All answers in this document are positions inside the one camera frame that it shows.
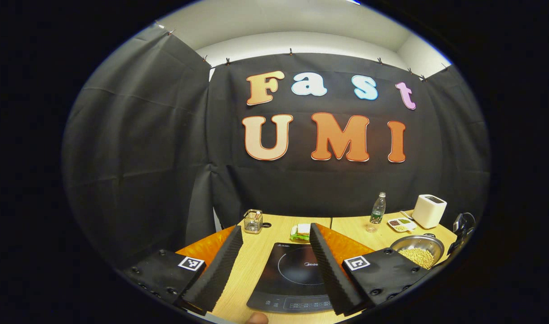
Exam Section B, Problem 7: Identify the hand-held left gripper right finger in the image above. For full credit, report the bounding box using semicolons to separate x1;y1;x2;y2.
309;223;437;316

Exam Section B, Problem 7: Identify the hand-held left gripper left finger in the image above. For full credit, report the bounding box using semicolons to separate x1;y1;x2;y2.
121;225;244;316

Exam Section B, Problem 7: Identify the black induction cooktop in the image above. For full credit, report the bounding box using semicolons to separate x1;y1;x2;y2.
246;242;335;314

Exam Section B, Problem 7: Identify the pile of yellow soybeans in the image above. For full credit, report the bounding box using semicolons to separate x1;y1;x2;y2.
399;247;435;270

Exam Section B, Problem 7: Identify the steel pot with black handle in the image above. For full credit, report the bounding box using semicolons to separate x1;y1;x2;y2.
390;233;446;270

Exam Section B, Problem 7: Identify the white toaster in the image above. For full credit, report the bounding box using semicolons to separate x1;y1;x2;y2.
412;194;447;229

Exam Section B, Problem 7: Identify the white divided dish of beans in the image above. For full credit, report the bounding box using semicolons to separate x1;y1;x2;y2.
388;217;416;233

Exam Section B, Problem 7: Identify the sandwich with lettuce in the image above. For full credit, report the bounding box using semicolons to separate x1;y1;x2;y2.
290;224;312;242

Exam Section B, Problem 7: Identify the clear plastic water bottle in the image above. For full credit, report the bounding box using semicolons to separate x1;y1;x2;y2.
366;192;387;233

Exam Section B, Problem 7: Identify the black backdrop cloth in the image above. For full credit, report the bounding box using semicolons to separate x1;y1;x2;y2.
61;25;491;270

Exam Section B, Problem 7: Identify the wire mesh utensil holder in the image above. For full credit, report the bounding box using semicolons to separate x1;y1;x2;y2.
244;209;263;234

